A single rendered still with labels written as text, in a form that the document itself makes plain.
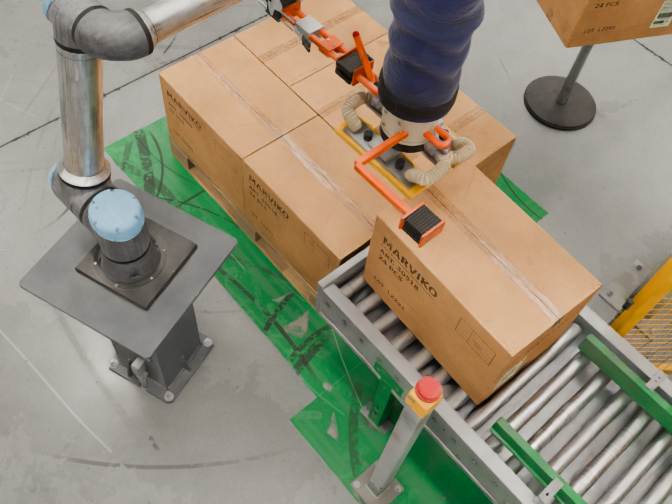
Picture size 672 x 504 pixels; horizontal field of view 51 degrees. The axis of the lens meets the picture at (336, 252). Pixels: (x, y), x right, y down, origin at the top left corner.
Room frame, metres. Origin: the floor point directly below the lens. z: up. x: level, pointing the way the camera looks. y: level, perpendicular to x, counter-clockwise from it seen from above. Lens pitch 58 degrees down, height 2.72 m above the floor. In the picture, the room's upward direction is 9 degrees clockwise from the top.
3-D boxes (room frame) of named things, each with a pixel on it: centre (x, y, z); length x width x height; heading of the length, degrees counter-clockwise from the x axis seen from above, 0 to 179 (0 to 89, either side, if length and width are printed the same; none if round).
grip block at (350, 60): (1.63, 0.03, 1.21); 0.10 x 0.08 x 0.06; 139
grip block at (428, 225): (1.08, -0.21, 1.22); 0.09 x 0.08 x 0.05; 139
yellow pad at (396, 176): (1.40, -0.10, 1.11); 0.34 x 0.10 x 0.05; 49
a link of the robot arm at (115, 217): (1.10, 0.65, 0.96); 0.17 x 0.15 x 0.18; 52
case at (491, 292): (1.22, -0.46, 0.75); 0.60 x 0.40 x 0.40; 46
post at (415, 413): (0.70, -0.29, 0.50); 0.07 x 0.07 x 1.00; 48
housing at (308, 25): (1.78, 0.19, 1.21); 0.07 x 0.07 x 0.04; 49
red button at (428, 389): (0.70, -0.29, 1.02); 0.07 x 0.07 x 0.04
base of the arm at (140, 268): (1.10, 0.65, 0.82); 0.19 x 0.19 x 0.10
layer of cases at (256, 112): (2.12, 0.09, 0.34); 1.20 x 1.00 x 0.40; 48
